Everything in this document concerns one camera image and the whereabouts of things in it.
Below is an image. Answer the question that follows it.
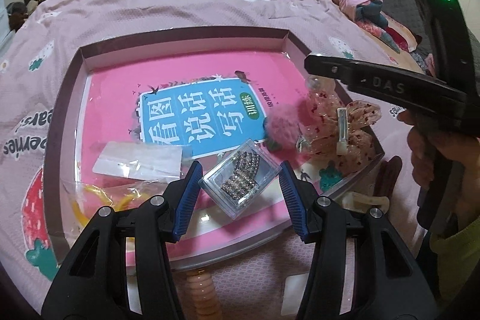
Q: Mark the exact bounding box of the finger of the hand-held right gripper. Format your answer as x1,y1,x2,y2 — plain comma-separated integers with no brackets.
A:
304,52,480,137

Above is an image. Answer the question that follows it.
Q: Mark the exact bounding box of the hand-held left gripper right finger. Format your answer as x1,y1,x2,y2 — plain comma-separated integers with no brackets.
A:
279,160,439,320

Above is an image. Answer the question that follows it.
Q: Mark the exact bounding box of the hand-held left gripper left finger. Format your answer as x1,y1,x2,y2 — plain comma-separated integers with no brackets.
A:
41,160,205,320

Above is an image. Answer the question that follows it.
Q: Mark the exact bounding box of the clear box of beaded bracelets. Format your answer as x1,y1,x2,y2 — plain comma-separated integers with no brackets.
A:
198,139,282,219

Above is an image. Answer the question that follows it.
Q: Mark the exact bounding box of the packet of yellow hair rings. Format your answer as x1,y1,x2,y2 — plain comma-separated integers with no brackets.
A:
62,141,194,231

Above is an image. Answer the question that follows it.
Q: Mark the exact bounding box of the floral bow hair clip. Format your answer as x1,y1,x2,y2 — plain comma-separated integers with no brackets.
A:
298,78,383,165

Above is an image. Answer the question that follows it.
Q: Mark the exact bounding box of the pink pompom hair tie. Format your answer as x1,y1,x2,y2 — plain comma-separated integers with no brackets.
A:
264,100,306,150

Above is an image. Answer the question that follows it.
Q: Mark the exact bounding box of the shallow brown cardboard box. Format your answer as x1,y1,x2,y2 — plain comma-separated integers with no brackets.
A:
44,25,385,270

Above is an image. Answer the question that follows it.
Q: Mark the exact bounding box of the person's right forearm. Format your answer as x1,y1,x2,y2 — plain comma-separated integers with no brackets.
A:
429,219,480,306

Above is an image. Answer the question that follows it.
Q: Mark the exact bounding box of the person's right hand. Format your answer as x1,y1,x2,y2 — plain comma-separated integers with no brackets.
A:
398,106,480,193

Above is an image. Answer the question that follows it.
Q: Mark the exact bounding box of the translucent yellow claw clip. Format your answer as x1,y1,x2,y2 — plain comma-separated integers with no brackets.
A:
339,190,391,210

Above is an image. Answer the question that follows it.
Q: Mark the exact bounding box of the dark red hair clip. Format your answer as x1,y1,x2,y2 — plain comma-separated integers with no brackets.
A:
377,155,404,208

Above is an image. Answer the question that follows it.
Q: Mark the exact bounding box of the pink book with blue label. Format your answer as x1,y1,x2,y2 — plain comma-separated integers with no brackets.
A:
80,52,361,264

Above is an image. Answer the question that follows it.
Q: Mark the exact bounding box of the pink strawberry print bed sheet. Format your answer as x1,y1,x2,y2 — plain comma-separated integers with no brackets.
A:
0,0,432,320

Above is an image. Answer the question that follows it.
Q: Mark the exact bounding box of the pile of dark clothes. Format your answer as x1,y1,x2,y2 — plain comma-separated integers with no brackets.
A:
5,1,38,32

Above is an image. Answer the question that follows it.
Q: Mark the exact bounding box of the peach spiral hair tie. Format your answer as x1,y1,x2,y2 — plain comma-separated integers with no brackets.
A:
186,265,226,320

